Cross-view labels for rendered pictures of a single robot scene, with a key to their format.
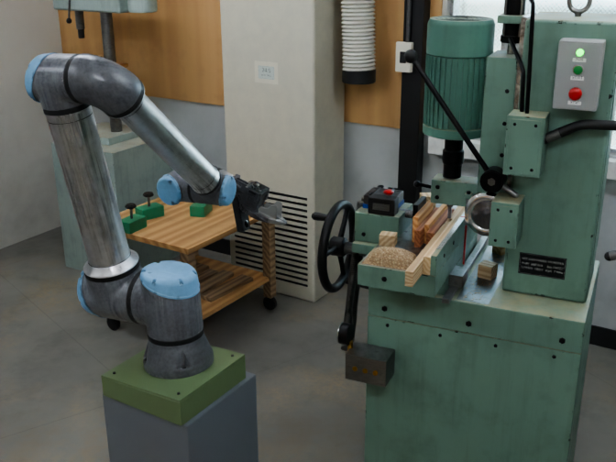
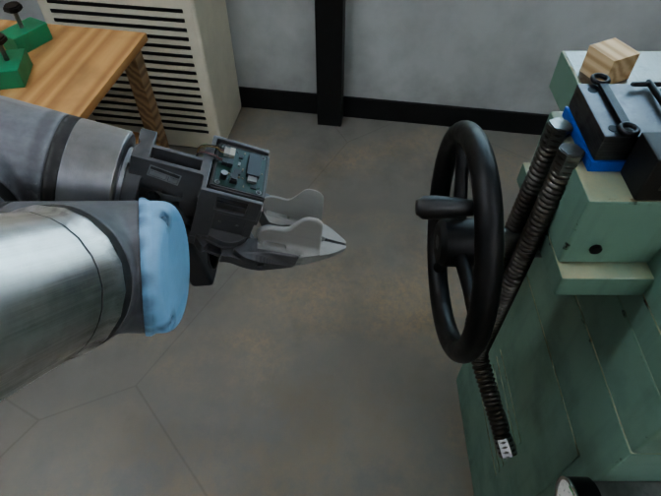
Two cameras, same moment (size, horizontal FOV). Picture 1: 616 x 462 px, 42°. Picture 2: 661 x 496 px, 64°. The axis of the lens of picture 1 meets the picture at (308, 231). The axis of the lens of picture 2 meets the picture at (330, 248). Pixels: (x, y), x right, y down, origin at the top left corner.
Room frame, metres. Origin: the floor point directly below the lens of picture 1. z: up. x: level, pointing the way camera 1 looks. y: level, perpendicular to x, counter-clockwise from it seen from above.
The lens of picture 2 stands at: (1.95, 0.22, 1.30)
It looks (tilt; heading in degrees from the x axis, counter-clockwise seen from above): 50 degrees down; 337
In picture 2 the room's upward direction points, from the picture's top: straight up
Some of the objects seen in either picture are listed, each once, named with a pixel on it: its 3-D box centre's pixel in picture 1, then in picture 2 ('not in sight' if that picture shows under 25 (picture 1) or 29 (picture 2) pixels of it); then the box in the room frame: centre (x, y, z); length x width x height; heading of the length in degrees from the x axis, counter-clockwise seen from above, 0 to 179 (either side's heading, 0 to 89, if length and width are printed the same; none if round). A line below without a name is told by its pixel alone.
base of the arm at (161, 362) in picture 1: (177, 345); not in sight; (1.91, 0.36, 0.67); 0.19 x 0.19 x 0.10
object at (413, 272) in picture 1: (440, 238); not in sight; (2.05, -0.37, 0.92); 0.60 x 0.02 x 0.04; 156
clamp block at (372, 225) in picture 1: (383, 221); (617, 185); (2.21, -0.23, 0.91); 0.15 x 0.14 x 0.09; 156
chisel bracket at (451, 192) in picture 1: (457, 192); not in sight; (2.13, -0.42, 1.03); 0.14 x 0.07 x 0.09; 66
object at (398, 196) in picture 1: (383, 198); (647, 132); (2.21, -0.22, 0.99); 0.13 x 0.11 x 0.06; 156
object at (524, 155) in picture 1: (525, 143); not in sight; (1.92, -0.54, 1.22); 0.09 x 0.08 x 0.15; 66
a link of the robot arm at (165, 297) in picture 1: (169, 298); not in sight; (1.92, 0.37, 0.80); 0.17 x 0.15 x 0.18; 65
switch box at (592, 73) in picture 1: (578, 74); not in sight; (1.89, -0.64, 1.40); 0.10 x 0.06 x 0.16; 66
